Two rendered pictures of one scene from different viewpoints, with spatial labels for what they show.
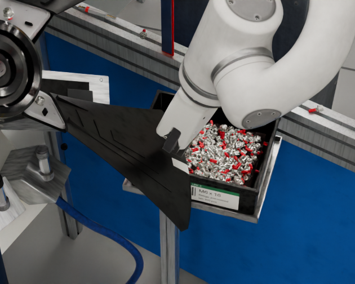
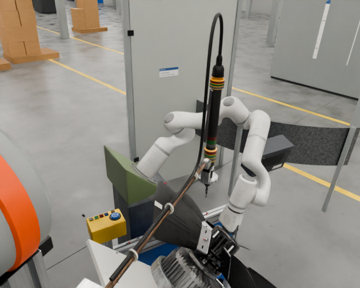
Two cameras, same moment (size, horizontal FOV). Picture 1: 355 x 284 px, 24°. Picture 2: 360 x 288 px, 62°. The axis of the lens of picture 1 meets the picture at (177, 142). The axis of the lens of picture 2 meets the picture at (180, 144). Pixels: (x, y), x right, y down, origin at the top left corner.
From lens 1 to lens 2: 1.14 m
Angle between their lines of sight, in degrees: 51
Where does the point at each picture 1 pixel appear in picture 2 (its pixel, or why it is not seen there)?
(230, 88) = (262, 197)
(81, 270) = not seen: outside the picture
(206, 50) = (247, 195)
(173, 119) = (238, 223)
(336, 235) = not seen: hidden behind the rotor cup
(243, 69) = (259, 191)
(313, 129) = (209, 218)
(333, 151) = (215, 220)
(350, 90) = not seen: hidden behind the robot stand
